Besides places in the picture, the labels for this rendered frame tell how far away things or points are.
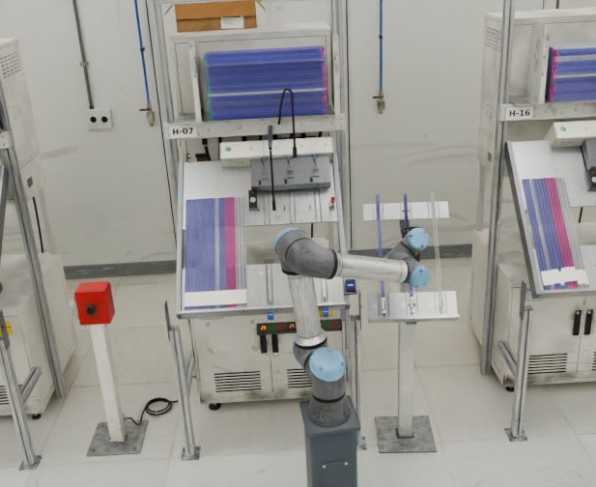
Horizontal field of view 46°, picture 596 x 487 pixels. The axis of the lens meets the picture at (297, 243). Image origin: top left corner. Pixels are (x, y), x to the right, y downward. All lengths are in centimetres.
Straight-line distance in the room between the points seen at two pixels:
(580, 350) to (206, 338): 175
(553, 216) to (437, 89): 175
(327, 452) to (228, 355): 97
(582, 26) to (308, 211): 144
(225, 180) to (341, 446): 127
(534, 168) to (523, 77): 42
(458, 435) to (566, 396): 63
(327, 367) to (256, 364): 102
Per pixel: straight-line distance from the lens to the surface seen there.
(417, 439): 329
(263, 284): 288
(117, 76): 463
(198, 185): 311
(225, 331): 326
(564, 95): 325
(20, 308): 341
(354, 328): 291
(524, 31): 334
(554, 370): 362
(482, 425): 342
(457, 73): 467
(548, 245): 309
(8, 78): 350
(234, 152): 308
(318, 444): 249
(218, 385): 342
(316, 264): 219
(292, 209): 302
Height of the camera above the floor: 205
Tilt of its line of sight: 23 degrees down
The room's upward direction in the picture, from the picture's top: 3 degrees counter-clockwise
